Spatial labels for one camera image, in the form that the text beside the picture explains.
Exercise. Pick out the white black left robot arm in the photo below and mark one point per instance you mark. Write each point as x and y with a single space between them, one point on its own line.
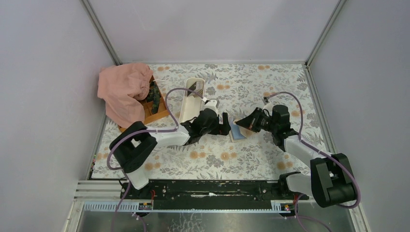
135 144

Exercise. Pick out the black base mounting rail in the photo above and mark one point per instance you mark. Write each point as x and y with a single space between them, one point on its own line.
208 191

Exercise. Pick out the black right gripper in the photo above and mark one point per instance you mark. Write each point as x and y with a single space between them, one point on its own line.
250 122

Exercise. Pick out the floral patterned table mat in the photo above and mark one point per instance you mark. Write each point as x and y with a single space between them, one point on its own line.
240 88

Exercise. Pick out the slotted aluminium cable duct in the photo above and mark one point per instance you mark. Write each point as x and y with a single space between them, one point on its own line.
201 207

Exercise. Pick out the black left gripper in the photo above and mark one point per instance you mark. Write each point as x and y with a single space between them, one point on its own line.
223 129

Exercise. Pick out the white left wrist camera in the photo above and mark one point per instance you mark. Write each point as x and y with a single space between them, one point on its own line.
212 105

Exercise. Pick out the long white plastic tray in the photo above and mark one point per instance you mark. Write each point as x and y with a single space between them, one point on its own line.
191 105

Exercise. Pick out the dark green items in organizer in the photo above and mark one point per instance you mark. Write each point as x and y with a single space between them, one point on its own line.
154 97

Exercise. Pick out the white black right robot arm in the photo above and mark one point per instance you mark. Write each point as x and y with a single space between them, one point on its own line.
330 181

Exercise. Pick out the pink crumpled cloth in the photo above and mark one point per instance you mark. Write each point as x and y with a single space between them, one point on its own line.
122 88

